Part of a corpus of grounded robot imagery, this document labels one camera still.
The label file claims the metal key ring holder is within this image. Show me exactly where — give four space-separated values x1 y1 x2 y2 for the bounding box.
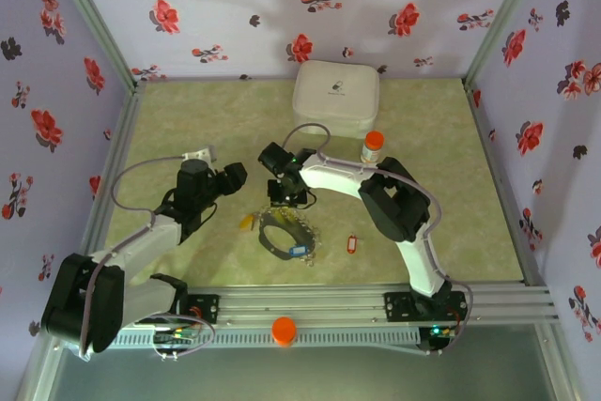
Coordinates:
256 206 323 267

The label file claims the orange-lid pill bottle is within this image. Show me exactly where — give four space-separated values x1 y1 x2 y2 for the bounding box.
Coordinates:
360 130 386 165

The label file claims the white slotted cable duct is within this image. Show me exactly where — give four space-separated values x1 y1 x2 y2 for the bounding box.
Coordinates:
100 328 422 347

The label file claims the white square lidded container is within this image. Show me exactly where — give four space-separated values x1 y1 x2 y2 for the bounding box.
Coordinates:
291 59 381 138

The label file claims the grey left base cable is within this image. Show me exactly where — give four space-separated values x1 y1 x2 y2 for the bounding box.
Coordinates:
150 315 215 361

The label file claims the grey right base cable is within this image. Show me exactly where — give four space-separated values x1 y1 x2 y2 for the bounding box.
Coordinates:
448 282 480 341

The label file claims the orange round cap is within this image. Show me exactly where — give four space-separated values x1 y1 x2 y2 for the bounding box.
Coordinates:
270 316 298 349

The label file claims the aluminium frame post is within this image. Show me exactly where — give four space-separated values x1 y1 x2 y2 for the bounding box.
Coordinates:
44 0 142 92
464 0 548 85

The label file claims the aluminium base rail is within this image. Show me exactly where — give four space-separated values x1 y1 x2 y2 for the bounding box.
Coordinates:
185 281 560 327

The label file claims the aluminium side rail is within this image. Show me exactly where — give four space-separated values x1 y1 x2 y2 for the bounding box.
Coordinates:
79 81 146 270
462 79 550 289

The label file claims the grey base cable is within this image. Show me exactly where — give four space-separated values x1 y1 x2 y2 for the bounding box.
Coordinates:
150 315 215 361
448 282 480 341

